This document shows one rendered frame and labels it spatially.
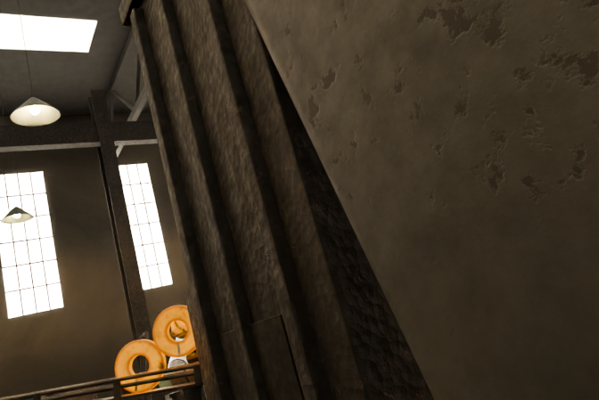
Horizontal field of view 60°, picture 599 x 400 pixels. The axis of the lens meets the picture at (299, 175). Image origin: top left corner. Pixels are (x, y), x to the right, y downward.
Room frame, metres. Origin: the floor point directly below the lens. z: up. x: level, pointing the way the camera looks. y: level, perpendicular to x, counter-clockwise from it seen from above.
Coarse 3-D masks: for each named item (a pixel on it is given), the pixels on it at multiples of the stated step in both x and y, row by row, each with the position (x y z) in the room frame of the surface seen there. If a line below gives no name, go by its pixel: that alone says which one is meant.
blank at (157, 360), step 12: (132, 348) 1.63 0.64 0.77; (144, 348) 1.63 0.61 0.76; (156, 348) 1.63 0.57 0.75; (120, 360) 1.63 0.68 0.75; (132, 360) 1.64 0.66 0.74; (156, 360) 1.63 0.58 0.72; (120, 372) 1.63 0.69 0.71; (132, 372) 1.64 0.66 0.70; (144, 384) 1.63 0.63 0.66; (156, 384) 1.64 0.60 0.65
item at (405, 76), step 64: (256, 0) 0.80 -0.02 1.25; (320, 0) 0.67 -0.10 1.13; (384, 0) 0.58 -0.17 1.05; (448, 0) 0.51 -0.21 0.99; (512, 0) 0.46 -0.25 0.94; (576, 0) 0.42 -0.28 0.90; (320, 64) 0.71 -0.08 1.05; (384, 64) 0.61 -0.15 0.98; (448, 64) 0.54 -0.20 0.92; (512, 64) 0.48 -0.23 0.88; (576, 64) 0.44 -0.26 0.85; (320, 128) 0.75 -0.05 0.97; (384, 128) 0.64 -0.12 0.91; (448, 128) 0.56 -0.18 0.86; (512, 128) 0.51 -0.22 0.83; (576, 128) 0.46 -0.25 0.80; (384, 192) 0.67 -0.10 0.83; (448, 192) 0.59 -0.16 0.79; (512, 192) 0.53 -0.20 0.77; (576, 192) 0.48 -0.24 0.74; (384, 256) 0.71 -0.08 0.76; (448, 256) 0.62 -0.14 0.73; (512, 256) 0.55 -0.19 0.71; (576, 256) 0.50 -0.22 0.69; (448, 320) 0.65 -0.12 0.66; (512, 320) 0.58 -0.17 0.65; (576, 320) 0.52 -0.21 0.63; (448, 384) 0.68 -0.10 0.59; (512, 384) 0.60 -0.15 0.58; (576, 384) 0.54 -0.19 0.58
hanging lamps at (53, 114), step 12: (0, 96) 10.07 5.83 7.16; (24, 108) 6.29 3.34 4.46; (36, 108) 6.26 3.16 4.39; (48, 108) 6.41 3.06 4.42; (12, 120) 6.25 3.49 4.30; (24, 120) 6.41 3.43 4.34; (36, 120) 6.52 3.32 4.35; (48, 120) 6.57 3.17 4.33; (12, 216) 10.18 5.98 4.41; (24, 216) 10.29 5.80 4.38
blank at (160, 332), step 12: (168, 312) 1.62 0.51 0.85; (180, 312) 1.62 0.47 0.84; (156, 324) 1.62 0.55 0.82; (168, 324) 1.62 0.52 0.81; (156, 336) 1.62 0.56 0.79; (168, 336) 1.63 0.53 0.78; (192, 336) 1.62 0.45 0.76; (168, 348) 1.62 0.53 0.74; (180, 348) 1.62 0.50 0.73; (192, 348) 1.62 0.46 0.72
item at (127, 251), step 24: (96, 96) 9.14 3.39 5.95; (96, 120) 9.09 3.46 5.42; (0, 144) 8.18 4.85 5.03; (24, 144) 8.39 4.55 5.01; (48, 144) 8.62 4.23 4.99; (72, 144) 8.91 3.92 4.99; (96, 144) 9.21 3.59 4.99; (120, 144) 9.53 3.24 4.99; (120, 192) 9.20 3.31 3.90; (120, 216) 9.15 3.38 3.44; (120, 240) 9.10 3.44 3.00; (120, 264) 9.35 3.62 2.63; (144, 312) 9.20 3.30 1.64; (144, 360) 9.11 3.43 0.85
